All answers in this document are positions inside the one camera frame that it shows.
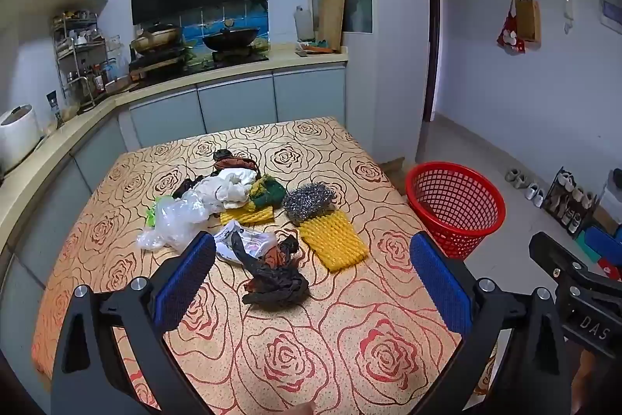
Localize golden frying pan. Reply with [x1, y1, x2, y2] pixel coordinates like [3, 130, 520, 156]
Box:
[130, 26, 182, 53]

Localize metal dish rack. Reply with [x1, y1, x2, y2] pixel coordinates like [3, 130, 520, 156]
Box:
[52, 11, 122, 105]

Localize red hanging bag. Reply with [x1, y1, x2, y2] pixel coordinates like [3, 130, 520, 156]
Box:
[496, 0, 526, 54]

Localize blue box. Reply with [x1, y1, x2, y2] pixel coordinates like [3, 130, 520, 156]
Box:
[585, 225, 622, 260]

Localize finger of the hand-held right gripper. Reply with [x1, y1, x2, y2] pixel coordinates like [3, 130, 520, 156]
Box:
[529, 231, 591, 287]

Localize wall electrical panel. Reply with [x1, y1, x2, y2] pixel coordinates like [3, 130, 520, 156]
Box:
[598, 0, 622, 29]

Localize black portable stove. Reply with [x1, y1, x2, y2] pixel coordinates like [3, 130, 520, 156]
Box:
[129, 48, 188, 75]

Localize wooden cutting board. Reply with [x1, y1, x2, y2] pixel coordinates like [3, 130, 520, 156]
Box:
[317, 0, 347, 51]

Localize steel wool scourer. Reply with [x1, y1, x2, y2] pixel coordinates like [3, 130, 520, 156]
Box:
[283, 182, 337, 221]

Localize dark door frame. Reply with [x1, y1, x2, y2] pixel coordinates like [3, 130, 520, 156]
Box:
[424, 0, 443, 123]

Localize black shoe rack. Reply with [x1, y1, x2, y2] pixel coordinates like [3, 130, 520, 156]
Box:
[543, 167, 606, 231]

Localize small yellow foam net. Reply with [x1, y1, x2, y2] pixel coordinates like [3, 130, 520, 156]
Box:
[220, 203, 275, 227]

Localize green plastic scrap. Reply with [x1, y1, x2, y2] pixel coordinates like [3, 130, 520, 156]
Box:
[146, 198, 168, 228]

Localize black crumpled plastic bag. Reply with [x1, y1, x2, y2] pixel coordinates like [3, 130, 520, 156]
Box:
[231, 233, 311, 311]

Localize white printed plastic packet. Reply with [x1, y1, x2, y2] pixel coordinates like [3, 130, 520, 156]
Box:
[214, 221, 278, 265]

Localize orange kitchen utensil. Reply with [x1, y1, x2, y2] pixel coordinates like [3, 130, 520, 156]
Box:
[296, 40, 336, 55]

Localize black plastic scrap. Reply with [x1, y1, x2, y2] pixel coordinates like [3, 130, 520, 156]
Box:
[172, 176, 205, 198]

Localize beige kitchen counter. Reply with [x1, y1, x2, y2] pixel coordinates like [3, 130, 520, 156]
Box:
[0, 46, 349, 250]

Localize white rice cooker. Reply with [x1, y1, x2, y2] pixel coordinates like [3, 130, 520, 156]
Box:
[0, 105, 42, 173]

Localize green and yellow sponge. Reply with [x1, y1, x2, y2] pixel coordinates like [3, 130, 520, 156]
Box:
[249, 174, 287, 209]

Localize white mesh net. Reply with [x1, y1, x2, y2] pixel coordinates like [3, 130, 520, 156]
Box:
[192, 176, 230, 215]

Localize black wok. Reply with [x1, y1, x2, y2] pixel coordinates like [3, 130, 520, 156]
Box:
[201, 26, 260, 52]

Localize brown paper bag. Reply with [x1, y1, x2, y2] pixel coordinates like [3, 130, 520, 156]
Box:
[515, 0, 542, 44]

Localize large yellow foam net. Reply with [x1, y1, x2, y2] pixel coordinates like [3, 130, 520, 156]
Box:
[299, 211, 370, 272]

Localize clear plastic bag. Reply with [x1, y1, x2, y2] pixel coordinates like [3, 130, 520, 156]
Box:
[136, 191, 222, 253]

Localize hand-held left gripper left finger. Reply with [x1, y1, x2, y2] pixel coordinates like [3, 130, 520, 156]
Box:
[51, 230, 217, 415]

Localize black gas hob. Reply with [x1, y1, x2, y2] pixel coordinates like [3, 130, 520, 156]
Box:
[185, 46, 270, 70]

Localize white paper tissue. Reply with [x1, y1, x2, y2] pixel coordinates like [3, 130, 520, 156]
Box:
[221, 168, 258, 209]

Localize translucent plastic jug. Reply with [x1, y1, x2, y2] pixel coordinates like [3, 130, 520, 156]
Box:
[294, 5, 316, 41]

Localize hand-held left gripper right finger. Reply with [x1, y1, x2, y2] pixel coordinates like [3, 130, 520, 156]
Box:
[409, 233, 574, 415]

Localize red plastic basket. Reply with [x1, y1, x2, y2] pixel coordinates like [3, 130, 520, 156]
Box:
[405, 161, 506, 260]

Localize brown and black plastic bag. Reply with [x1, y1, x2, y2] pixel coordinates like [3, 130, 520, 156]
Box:
[212, 150, 260, 175]

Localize grey base cabinets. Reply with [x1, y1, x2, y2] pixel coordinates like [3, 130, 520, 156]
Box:
[0, 64, 348, 401]

